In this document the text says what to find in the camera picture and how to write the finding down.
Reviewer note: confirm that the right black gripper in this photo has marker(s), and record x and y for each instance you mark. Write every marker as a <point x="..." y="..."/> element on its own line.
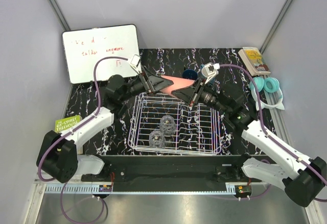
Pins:
<point x="191" y="93"/>

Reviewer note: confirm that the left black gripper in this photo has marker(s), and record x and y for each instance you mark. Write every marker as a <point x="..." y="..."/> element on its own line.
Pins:
<point x="158" y="82"/>

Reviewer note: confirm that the dark blue mug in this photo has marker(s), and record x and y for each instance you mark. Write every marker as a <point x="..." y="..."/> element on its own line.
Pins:
<point x="190" y="74"/>

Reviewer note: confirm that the pink plastic cup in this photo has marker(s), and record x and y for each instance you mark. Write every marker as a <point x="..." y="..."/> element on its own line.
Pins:
<point x="176" y="82"/>

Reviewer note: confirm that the light blue mug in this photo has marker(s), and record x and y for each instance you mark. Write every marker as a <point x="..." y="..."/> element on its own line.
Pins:
<point x="207" y="71"/>

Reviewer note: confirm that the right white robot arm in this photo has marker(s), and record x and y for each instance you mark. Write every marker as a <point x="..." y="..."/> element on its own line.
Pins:
<point x="299" y="176"/>

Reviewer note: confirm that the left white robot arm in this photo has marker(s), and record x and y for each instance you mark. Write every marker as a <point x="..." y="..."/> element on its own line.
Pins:
<point x="58" y="155"/>

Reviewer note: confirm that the clear glass cup rear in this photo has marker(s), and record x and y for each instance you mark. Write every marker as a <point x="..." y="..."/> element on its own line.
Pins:
<point x="167" y="125"/>

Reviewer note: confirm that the clear glass cup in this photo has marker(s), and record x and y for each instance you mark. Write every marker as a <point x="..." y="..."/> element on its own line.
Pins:
<point x="157" y="139"/>
<point x="167" y="125"/>

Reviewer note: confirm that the clear glass cup front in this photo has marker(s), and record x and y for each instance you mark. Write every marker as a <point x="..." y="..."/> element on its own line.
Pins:
<point x="157" y="139"/>

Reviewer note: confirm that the yellow cover book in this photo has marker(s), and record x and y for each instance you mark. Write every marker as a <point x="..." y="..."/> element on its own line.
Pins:
<point x="254" y="61"/>

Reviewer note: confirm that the white whiteboard with red writing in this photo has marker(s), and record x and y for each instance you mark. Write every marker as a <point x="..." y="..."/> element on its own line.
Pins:
<point x="84" y="48"/>

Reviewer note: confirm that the teal cat ear headphones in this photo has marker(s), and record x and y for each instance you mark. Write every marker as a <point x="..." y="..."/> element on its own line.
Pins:
<point x="269" y="85"/>

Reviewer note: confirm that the green treehouse book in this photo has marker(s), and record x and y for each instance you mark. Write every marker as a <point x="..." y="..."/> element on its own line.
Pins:
<point x="66" y="123"/>

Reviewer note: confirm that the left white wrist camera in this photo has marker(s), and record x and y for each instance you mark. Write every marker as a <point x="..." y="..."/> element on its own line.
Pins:
<point x="134" y="63"/>

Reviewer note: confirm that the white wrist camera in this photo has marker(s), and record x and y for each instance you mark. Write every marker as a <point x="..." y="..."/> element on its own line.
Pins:
<point x="134" y="63"/>
<point x="216" y="66"/>

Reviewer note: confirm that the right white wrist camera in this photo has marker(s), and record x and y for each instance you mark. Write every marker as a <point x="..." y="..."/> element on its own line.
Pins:
<point x="216" y="66"/>

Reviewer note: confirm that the white wire dish rack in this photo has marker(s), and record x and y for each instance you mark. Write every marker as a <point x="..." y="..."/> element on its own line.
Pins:
<point x="197" y="128"/>

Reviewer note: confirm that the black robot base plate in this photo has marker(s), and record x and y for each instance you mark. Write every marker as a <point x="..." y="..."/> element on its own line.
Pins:
<point x="170" y="174"/>

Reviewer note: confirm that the white slotted cable duct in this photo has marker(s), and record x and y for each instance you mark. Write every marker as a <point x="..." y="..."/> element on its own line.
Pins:
<point x="78" y="188"/>

